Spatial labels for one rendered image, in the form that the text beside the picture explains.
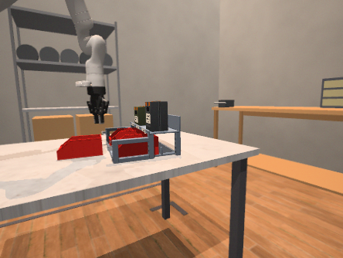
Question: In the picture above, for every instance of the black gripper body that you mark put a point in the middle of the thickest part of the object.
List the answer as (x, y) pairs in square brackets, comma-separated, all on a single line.
[(96, 93)]

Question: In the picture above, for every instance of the black tool case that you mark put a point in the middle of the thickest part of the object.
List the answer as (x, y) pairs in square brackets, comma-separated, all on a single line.
[(156, 113)]

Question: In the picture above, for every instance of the grey metal shelf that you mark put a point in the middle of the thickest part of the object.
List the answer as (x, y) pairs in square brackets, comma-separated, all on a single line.
[(174, 126)]

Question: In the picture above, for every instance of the olive green tool case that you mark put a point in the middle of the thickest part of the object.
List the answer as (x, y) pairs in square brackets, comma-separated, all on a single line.
[(139, 115)]

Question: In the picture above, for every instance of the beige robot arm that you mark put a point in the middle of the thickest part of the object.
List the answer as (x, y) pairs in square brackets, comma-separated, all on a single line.
[(90, 45)]

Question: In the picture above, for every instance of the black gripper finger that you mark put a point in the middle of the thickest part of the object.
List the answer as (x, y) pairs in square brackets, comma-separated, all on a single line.
[(95, 114), (101, 112)]

